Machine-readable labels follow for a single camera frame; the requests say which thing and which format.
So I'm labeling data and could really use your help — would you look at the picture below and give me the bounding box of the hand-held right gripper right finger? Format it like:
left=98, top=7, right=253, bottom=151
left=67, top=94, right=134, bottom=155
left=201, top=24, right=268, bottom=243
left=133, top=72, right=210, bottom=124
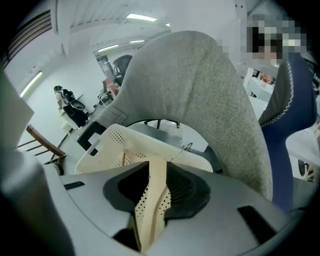
left=149, top=161, right=291, bottom=254

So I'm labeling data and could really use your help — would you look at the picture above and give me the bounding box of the brown wooden chair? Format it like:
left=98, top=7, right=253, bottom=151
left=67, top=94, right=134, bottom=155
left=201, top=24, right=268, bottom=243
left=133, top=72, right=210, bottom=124
left=16, top=124, right=68, bottom=165

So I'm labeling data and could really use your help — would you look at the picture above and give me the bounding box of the black mesh office chair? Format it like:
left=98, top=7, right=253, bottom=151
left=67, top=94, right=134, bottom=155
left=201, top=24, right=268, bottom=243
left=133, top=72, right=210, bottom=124
left=112, top=54, right=134, bottom=86

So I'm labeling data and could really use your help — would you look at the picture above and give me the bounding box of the red chair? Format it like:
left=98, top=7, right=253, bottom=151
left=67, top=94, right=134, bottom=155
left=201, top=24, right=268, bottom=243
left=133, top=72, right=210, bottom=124
left=101, top=77, right=121, bottom=101

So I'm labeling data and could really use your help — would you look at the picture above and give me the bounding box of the blue fabric chair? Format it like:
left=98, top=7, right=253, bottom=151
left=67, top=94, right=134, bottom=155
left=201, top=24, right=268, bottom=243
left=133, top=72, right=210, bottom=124
left=258, top=51, right=319, bottom=213

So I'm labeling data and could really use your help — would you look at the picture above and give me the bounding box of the grey fabric chair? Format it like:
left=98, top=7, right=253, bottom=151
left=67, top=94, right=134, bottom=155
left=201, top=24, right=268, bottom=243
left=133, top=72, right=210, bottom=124
left=96, top=30, right=274, bottom=202

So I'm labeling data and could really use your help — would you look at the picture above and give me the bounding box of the wooden clothes hanger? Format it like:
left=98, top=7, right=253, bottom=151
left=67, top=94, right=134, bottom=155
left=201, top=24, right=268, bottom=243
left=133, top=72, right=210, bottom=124
left=121, top=142, right=194, bottom=252

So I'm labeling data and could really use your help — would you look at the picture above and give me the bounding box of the person's grey shirt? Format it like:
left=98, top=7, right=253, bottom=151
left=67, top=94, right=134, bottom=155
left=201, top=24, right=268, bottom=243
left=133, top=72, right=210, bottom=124
left=0, top=72, right=76, bottom=256

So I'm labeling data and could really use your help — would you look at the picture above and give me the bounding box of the cream perforated plastic basket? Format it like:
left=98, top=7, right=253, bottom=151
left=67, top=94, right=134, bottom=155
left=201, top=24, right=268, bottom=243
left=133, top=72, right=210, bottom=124
left=74, top=123, right=214, bottom=251

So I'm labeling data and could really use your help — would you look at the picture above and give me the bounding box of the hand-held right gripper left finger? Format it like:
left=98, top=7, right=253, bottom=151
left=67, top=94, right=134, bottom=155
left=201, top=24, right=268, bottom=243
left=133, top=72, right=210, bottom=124
left=59, top=161, right=151, bottom=238

